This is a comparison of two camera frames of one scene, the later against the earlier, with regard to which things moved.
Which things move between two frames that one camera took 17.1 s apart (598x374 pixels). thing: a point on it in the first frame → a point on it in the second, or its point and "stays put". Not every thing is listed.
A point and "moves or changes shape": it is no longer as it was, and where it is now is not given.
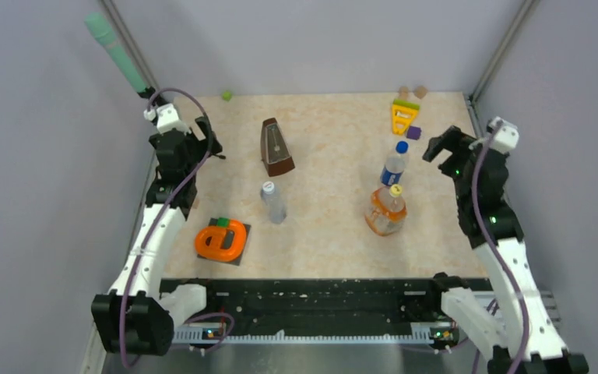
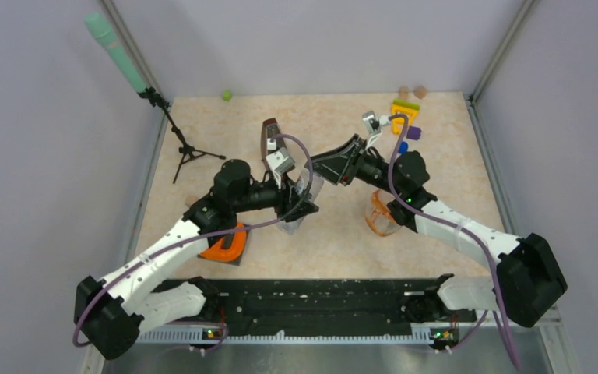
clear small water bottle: [274, 202] moves or changes shape
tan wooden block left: [403, 93] stays put
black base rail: [320, 307] stays put
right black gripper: [453, 140] → [339, 167]
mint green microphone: [100, 28] stays put
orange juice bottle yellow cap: [387, 212] stays put
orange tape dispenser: [221, 243] stays put
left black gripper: [209, 143] → [290, 204]
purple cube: [413, 132] stays put
